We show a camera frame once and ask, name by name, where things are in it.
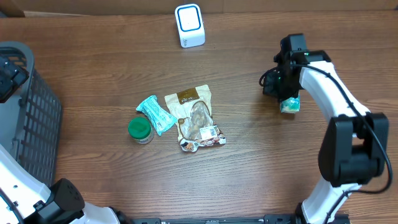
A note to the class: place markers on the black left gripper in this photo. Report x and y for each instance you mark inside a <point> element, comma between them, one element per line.
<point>8,81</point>

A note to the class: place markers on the beige snack pouch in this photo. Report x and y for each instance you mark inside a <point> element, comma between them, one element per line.
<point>195,125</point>

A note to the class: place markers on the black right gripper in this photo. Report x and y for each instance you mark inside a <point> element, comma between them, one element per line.
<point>270,88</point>

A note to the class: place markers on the light green wipes packet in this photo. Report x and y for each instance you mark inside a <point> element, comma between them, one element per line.
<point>161,120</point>

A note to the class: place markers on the white barcode scanner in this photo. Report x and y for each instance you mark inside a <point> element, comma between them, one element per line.
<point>190,25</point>

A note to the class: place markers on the small teal tissue pack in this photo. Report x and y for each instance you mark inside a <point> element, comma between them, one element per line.
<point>290,105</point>

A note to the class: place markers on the green lid white jar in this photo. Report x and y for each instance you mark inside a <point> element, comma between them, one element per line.
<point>140,130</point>

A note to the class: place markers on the grey plastic mesh basket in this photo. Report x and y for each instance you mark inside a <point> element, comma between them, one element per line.
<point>31,118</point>

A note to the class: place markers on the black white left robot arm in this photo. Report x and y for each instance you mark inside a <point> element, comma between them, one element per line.
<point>24,199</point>

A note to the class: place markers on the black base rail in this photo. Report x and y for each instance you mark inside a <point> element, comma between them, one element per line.
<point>217,221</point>

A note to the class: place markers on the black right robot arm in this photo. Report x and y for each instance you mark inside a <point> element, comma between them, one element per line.
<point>352,157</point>

